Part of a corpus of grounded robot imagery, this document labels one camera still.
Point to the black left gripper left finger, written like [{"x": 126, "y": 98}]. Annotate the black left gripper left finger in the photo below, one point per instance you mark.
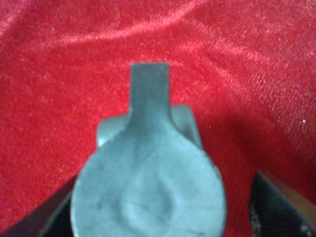
[{"x": 52, "y": 218}]

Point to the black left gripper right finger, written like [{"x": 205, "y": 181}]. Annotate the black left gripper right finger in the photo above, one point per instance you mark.
[{"x": 276, "y": 210}]

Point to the black pump bottle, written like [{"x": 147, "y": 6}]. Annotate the black pump bottle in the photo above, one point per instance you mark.
[{"x": 149, "y": 180}]

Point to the red velvet tablecloth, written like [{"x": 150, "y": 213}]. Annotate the red velvet tablecloth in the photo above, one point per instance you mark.
[{"x": 247, "y": 68}]

